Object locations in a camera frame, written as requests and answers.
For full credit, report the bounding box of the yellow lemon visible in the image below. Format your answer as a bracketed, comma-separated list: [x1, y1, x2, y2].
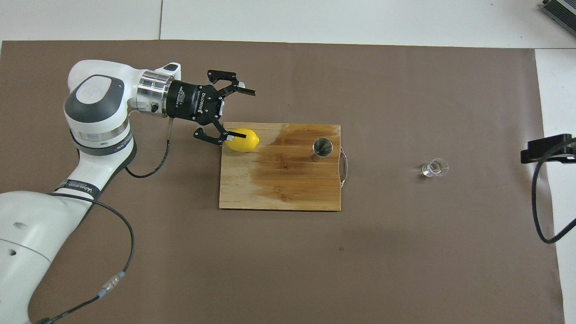
[224, 128, 260, 153]

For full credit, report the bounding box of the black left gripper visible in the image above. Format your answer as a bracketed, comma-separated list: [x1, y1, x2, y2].
[166, 70, 256, 146]

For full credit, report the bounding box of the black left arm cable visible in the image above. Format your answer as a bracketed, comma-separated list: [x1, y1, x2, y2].
[34, 118, 174, 324]

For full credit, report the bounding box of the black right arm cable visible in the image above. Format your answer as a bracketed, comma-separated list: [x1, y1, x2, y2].
[531, 137, 576, 245]

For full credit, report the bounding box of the small clear glass cup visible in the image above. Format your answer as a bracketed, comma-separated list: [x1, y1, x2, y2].
[421, 157, 449, 178]

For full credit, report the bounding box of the brown paper table mat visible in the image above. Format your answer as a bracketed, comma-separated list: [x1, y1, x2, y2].
[0, 40, 565, 324]

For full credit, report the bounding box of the grey finned metal device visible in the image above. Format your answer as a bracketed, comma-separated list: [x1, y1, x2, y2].
[540, 0, 576, 37]

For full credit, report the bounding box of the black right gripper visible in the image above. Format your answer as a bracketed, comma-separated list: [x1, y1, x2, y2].
[521, 134, 576, 165]

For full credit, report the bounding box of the wooden cutting board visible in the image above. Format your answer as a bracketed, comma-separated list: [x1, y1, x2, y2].
[219, 122, 348, 212]

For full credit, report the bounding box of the steel double jigger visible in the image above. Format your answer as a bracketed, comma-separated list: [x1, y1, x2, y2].
[312, 138, 334, 162]

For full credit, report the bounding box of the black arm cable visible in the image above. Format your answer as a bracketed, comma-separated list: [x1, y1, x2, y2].
[531, 137, 576, 245]
[34, 118, 174, 324]

